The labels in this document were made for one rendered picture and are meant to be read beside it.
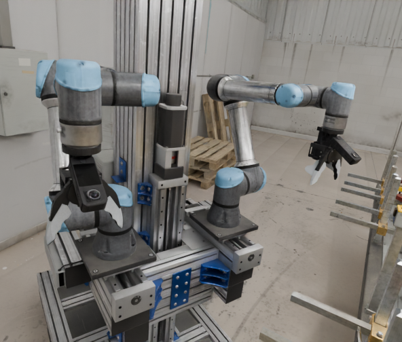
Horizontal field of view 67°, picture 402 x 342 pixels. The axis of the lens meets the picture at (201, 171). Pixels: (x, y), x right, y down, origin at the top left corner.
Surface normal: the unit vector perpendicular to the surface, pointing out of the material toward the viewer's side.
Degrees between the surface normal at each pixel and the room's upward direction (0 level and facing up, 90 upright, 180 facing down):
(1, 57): 90
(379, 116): 90
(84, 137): 90
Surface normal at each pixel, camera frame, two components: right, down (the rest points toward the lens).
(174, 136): 0.56, 0.33
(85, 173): 0.39, -0.64
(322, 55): -0.44, 0.26
